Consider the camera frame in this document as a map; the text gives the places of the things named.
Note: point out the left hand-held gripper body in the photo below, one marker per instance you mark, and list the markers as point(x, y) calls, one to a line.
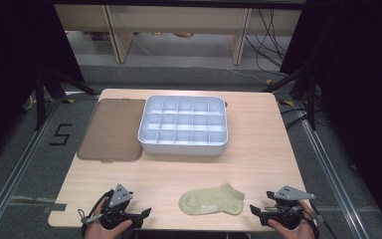
point(120, 196)

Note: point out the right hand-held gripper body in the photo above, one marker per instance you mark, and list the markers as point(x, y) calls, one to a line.
point(291, 193)

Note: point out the pale green ankle sock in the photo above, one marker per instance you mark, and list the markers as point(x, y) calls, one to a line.
point(212, 201)

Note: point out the white divided storage box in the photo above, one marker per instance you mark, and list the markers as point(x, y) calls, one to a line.
point(183, 126)

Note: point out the person's left hand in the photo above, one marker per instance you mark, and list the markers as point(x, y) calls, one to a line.
point(103, 232)

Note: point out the person's right hand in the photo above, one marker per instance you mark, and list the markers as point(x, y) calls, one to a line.
point(301, 229)

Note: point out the brown translucent box lid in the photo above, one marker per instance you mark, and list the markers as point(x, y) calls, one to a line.
point(112, 131)

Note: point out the yellow floor tape piece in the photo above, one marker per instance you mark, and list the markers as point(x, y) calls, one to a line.
point(69, 101)
point(286, 103)

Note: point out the black metal stand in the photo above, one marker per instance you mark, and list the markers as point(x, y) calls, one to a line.
point(40, 99)
point(311, 99)

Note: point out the light wooden desk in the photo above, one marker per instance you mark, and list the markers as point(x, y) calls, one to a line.
point(179, 18)

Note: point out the aluminium floor rail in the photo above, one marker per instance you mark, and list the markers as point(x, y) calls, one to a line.
point(331, 179)
point(20, 166)

